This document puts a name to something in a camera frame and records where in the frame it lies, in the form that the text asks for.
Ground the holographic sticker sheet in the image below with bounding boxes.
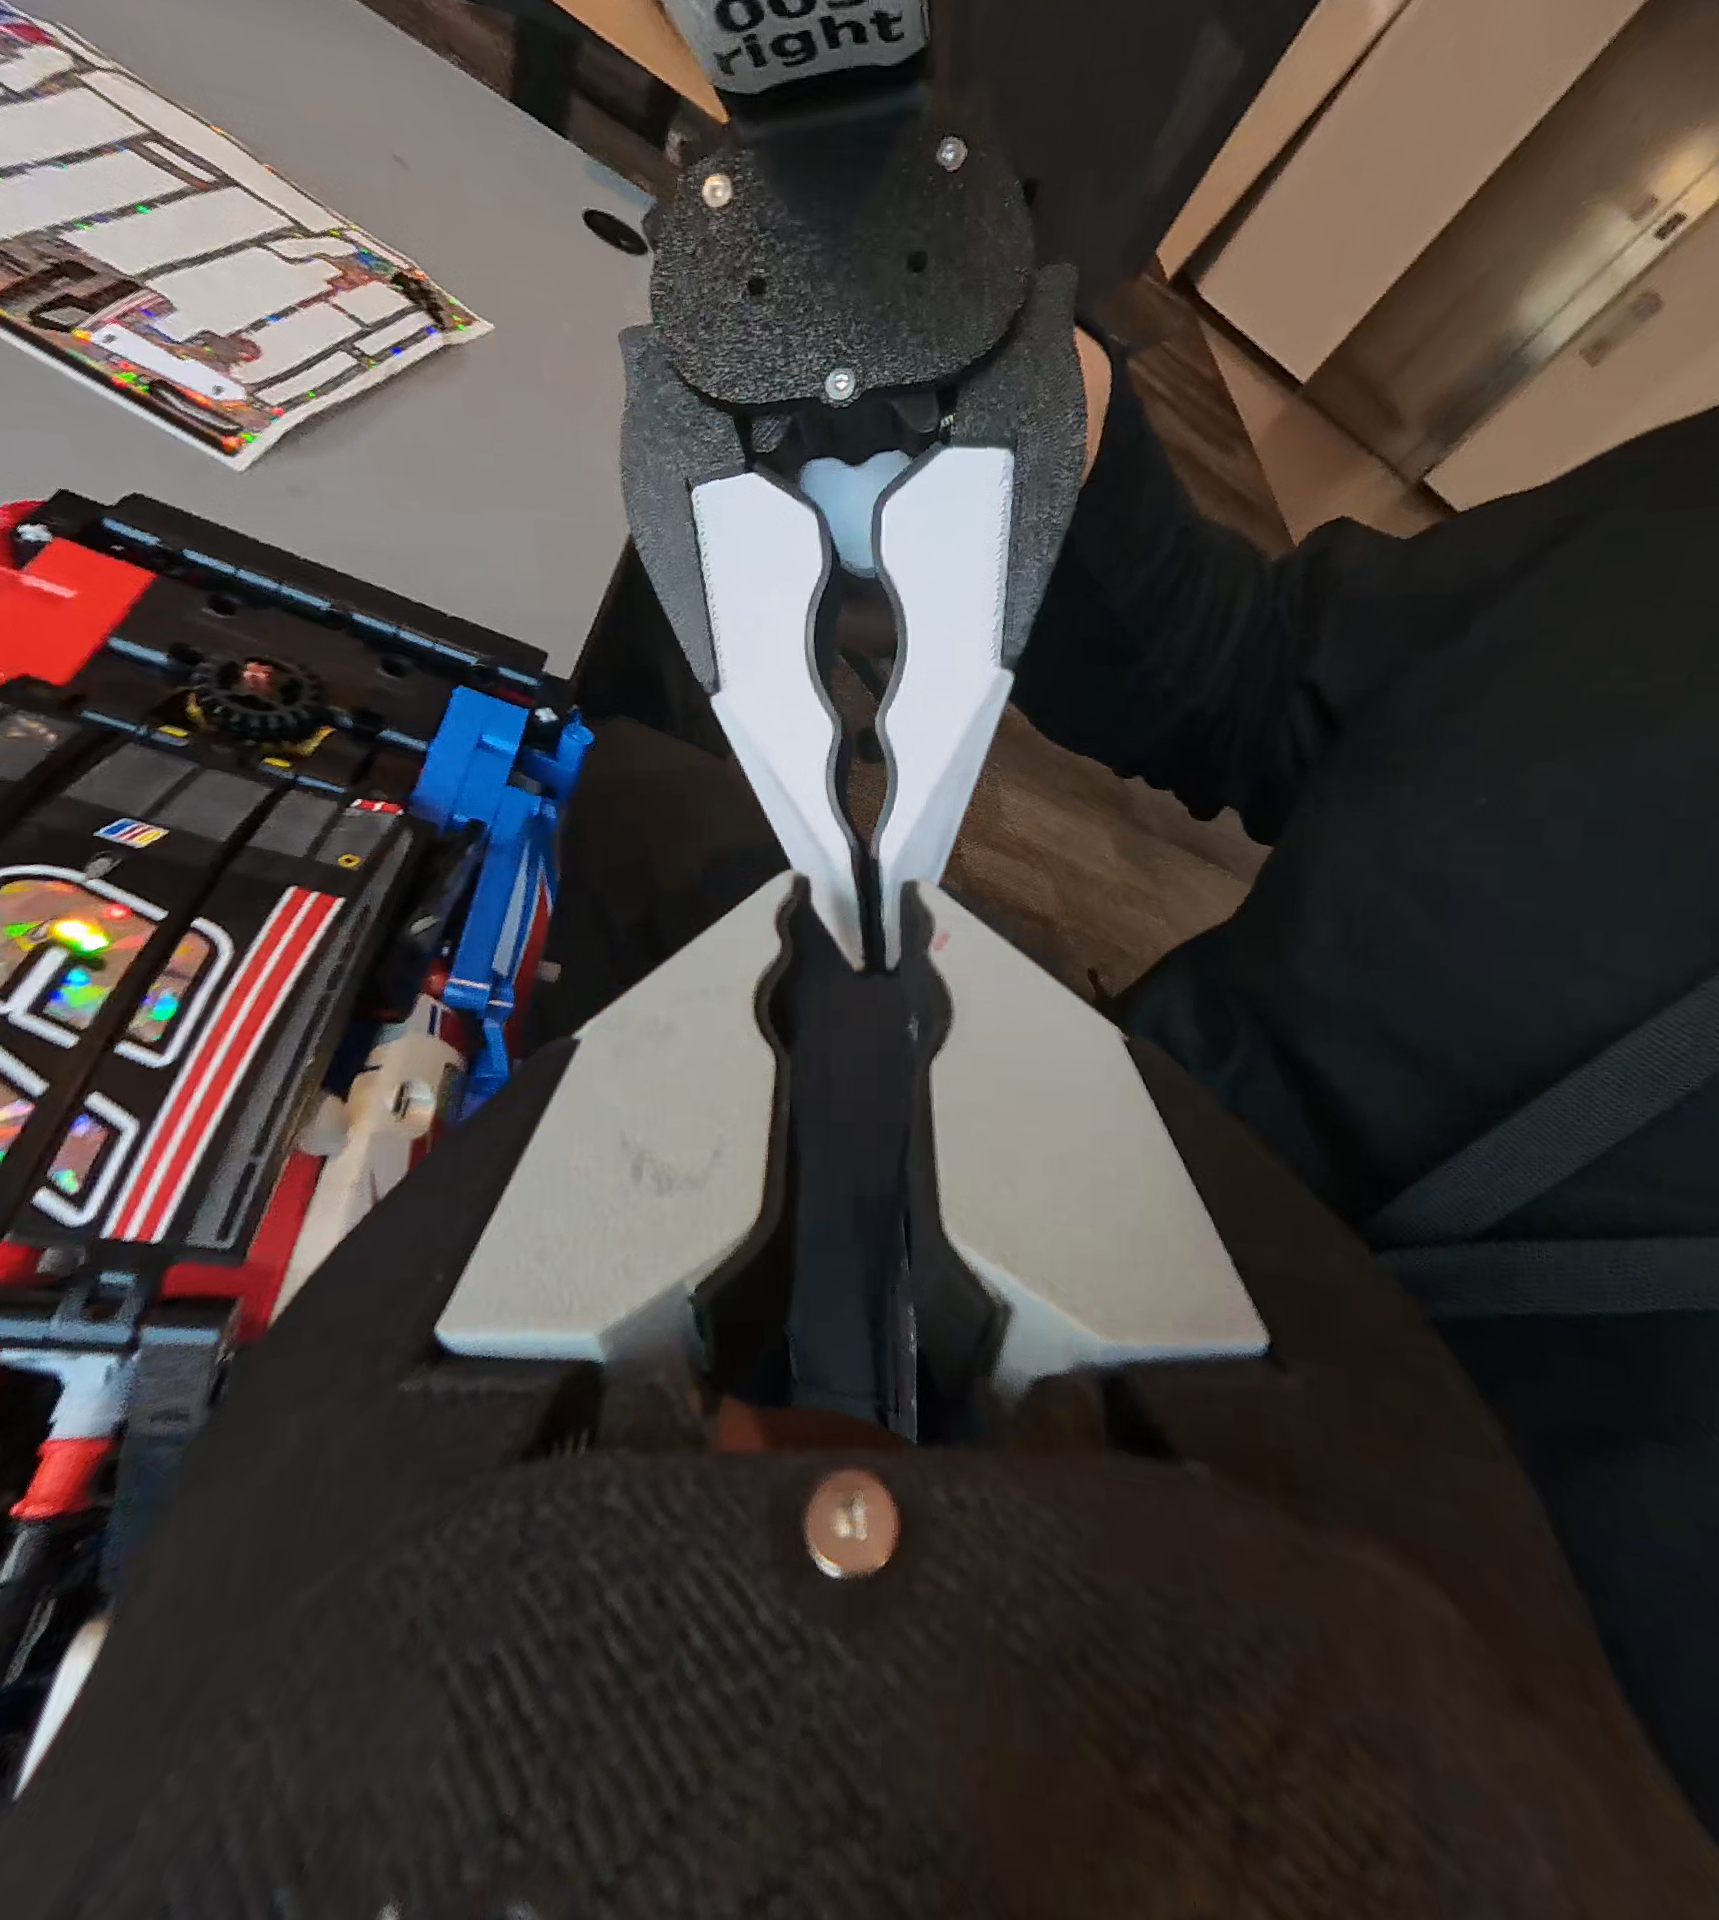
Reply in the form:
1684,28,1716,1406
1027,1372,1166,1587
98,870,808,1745
0,0,501,471

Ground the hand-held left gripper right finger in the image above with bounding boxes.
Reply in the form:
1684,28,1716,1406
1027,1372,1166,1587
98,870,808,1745
896,882,1276,1406

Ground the grey desk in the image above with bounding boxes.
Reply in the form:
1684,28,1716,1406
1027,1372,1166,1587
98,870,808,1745
0,0,659,678

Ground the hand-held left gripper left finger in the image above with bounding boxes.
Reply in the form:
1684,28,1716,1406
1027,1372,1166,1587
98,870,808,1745
432,870,808,1378

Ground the person's right forearm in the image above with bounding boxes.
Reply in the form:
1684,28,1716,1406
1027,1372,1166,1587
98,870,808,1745
1022,326,1402,846

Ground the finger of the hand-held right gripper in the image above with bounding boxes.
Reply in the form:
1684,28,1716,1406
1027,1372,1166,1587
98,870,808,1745
871,445,1022,934
686,468,883,974

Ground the blue white brick race car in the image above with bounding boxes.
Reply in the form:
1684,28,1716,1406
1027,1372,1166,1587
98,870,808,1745
0,487,603,1860

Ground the metal elevator door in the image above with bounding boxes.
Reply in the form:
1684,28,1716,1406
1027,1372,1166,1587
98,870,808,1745
1188,0,1719,517

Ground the black drawstring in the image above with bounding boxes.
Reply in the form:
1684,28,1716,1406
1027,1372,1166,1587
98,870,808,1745
1362,920,1719,1318

